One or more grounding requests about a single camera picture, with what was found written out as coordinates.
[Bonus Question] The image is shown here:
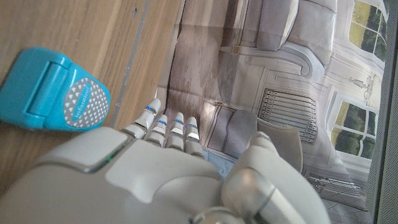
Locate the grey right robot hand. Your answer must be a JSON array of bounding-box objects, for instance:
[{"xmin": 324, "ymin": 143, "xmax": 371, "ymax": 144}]
[{"xmin": 0, "ymin": 98, "xmax": 331, "ymax": 224}]

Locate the teal plastic toy case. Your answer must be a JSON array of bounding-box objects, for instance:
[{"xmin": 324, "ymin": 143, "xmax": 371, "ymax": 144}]
[{"xmin": 0, "ymin": 46, "xmax": 111, "ymax": 131}]

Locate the printed living room backdrop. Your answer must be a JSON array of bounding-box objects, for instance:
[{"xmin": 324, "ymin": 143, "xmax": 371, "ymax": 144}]
[{"xmin": 157, "ymin": 0, "xmax": 389, "ymax": 224}]

